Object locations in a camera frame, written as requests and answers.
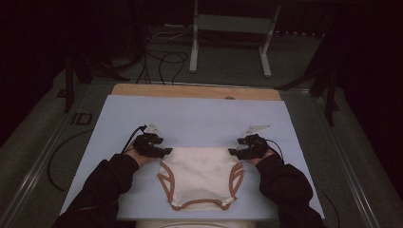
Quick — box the white floor cable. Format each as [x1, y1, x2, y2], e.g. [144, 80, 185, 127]
[146, 26, 195, 44]

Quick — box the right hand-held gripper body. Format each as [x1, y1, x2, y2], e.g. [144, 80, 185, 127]
[235, 123, 273, 161]

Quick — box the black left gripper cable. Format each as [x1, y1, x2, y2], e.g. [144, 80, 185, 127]
[121, 124, 148, 155]

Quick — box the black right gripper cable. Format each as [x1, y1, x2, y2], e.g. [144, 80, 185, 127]
[265, 138, 285, 160]

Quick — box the person's right hand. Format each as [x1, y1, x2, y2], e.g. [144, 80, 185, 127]
[246, 147, 278, 167]

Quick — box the person's left hand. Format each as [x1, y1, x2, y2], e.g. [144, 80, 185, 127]
[125, 146, 160, 168]

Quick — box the light blue foam mat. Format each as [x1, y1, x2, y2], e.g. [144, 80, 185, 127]
[59, 94, 326, 221]

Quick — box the white metal stand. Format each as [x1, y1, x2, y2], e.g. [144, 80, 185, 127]
[188, 0, 282, 79]

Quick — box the wooden table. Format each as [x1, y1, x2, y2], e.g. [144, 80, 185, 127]
[110, 83, 282, 102]

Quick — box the cream baby bodysuit brown trim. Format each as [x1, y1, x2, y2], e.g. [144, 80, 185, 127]
[156, 145, 246, 212]

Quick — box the black looped floor cable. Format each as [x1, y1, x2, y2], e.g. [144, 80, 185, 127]
[157, 50, 190, 86]

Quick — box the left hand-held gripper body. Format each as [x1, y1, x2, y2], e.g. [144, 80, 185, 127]
[132, 123, 167, 160]

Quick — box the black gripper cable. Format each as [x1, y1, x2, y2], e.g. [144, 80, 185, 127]
[121, 124, 148, 155]
[265, 138, 285, 160]

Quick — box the black tripod stand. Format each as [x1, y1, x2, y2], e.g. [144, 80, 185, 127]
[56, 51, 131, 114]
[274, 31, 342, 127]

